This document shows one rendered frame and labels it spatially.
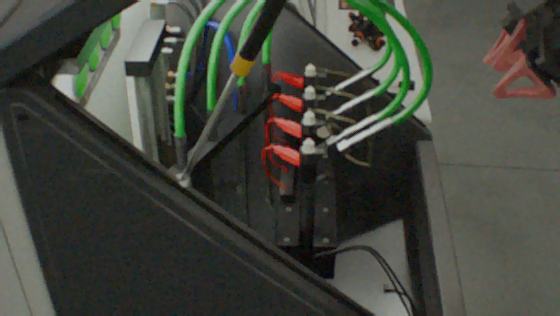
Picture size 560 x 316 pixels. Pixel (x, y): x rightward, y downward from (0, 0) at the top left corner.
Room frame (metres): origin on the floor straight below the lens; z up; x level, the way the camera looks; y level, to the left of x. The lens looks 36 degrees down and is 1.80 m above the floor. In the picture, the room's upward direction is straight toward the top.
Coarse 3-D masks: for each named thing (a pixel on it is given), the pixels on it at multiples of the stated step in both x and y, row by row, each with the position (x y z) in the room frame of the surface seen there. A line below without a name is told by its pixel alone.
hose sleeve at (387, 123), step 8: (384, 120) 0.92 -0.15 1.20; (376, 128) 0.92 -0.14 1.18; (384, 128) 0.91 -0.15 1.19; (392, 128) 0.91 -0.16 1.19; (352, 136) 0.93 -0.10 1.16; (360, 136) 0.92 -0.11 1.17; (368, 136) 0.92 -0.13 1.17; (376, 136) 0.92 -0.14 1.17; (352, 144) 0.92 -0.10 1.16; (360, 144) 0.92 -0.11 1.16
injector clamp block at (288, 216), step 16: (320, 144) 1.17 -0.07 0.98; (320, 160) 1.12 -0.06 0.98; (320, 192) 1.02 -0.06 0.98; (288, 208) 0.97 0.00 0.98; (320, 208) 0.97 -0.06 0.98; (288, 224) 0.93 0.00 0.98; (320, 224) 0.93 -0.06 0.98; (288, 240) 0.89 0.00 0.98; (320, 240) 0.89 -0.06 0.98; (336, 240) 0.89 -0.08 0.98; (304, 256) 1.00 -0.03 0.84; (320, 256) 0.88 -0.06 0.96; (320, 272) 0.88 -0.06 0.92
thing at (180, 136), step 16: (224, 0) 0.93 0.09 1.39; (368, 0) 0.92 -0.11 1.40; (384, 0) 0.92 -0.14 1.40; (208, 16) 0.93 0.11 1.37; (400, 16) 0.92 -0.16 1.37; (192, 32) 0.93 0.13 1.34; (416, 32) 0.92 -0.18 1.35; (192, 48) 0.93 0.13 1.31; (432, 64) 0.92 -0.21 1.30; (432, 80) 0.92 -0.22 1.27; (176, 96) 0.93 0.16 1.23; (416, 96) 0.92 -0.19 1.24; (176, 112) 0.93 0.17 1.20; (400, 112) 0.92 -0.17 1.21; (176, 128) 0.93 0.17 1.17
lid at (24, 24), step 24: (24, 0) 0.72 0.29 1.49; (48, 0) 0.62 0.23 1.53; (72, 0) 0.57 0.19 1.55; (96, 0) 0.57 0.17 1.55; (120, 0) 0.57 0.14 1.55; (24, 24) 0.59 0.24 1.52; (48, 24) 0.57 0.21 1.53; (72, 24) 0.57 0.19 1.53; (96, 24) 0.57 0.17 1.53; (0, 48) 0.57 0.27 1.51; (24, 48) 0.57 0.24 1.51; (48, 48) 0.57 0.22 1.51; (0, 72) 0.57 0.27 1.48; (24, 72) 0.57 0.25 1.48
